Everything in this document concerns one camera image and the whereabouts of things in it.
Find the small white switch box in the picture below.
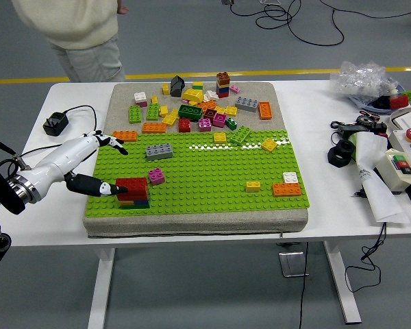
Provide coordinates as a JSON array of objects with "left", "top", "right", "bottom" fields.
[{"left": 376, "top": 148, "right": 411, "bottom": 195}]

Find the yellow two-by-four brick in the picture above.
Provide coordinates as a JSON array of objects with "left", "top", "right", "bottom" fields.
[{"left": 161, "top": 108, "right": 179, "bottom": 127}]

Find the metal foot plate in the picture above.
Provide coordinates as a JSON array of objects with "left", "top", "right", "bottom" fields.
[{"left": 277, "top": 252, "right": 310, "bottom": 278}]

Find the dark green two-by-four brick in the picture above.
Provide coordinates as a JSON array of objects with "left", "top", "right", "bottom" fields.
[{"left": 177, "top": 104, "right": 203, "bottom": 122}]

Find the black hanging cable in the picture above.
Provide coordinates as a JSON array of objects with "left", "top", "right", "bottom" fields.
[
  {"left": 344, "top": 222, "right": 388, "bottom": 293},
  {"left": 298, "top": 241, "right": 309, "bottom": 329}
]

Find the white table leg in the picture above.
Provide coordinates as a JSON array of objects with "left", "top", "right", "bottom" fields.
[
  {"left": 87, "top": 247, "right": 116, "bottom": 329},
  {"left": 321, "top": 241, "right": 362, "bottom": 325}
]

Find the dark grey roof piece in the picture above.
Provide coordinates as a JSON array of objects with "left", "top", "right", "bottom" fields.
[{"left": 170, "top": 75, "right": 186, "bottom": 97}]

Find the green studded baseplate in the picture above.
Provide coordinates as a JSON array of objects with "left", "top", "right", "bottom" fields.
[{"left": 83, "top": 129, "right": 312, "bottom": 219}]

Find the black electronic module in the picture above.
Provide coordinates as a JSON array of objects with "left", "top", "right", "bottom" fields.
[{"left": 369, "top": 120, "right": 388, "bottom": 136}]

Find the blue round tray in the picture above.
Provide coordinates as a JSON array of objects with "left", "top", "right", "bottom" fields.
[{"left": 349, "top": 84, "right": 411, "bottom": 112}]

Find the black floor cable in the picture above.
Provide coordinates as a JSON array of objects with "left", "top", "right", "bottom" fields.
[{"left": 227, "top": 0, "right": 411, "bottom": 47}]

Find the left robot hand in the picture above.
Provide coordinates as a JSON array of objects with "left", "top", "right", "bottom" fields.
[{"left": 26, "top": 130, "right": 129, "bottom": 198}]

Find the white paper sheet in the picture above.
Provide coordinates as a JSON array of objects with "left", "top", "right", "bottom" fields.
[{"left": 354, "top": 132, "right": 411, "bottom": 224}]

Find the red two-by-four brick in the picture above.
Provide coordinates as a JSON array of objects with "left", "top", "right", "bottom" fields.
[
  {"left": 115, "top": 177, "right": 149, "bottom": 195},
  {"left": 117, "top": 192, "right": 150, "bottom": 202}
]

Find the black power adapter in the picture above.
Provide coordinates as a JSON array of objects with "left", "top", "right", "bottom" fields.
[{"left": 337, "top": 123, "right": 371, "bottom": 135}]

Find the clear plastic bag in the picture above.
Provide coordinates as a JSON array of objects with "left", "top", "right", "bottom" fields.
[{"left": 329, "top": 60, "right": 400, "bottom": 103}]

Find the grey-brown cushion mat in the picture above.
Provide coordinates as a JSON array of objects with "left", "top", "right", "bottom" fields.
[{"left": 82, "top": 81, "right": 309, "bottom": 239}]

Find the person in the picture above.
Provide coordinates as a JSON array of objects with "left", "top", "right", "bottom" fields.
[{"left": 10, "top": 0, "right": 127, "bottom": 83}]

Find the grey two-by-four brick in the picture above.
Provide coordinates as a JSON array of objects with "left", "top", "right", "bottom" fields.
[
  {"left": 235, "top": 96, "right": 260, "bottom": 114},
  {"left": 145, "top": 143, "right": 174, "bottom": 162}
]

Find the large black nut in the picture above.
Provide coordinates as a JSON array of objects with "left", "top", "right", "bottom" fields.
[{"left": 327, "top": 139, "right": 356, "bottom": 168}]

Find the orange two-by-four brick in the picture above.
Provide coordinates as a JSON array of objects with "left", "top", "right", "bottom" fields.
[
  {"left": 272, "top": 182, "right": 303, "bottom": 197},
  {"left": 142, "top": 122, "right": 168, "bottom": 134},
  {"left": 258, "top": 101, "right": 273, "bottom": 121},
  {"left": 112, "top": 130, "right": 138, "bottom": 143}
]

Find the black plug cord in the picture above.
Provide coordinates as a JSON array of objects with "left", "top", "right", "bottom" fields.
[{"left": 20, "top": 104, "right": 97, "bottom": 157}]

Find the yellow curved brick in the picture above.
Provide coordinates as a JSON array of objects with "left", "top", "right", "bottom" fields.
[{"left": 181, "top": 87, "right": 205, "bottom": 103}]

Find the pink two-by-two brick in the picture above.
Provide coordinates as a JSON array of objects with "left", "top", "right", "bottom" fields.
[{"left": 148, "top": 167, "right": 166, "bottom": 186}]

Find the black plug adapter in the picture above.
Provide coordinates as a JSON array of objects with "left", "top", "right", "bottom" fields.
[{"left": 42, "top": 112, "right": 70, "bottom": 137}]

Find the white button control box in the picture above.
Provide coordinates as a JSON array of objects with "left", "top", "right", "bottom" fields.
[{"left": 387, "top": 127, "right": 411, "bottom": 206}]

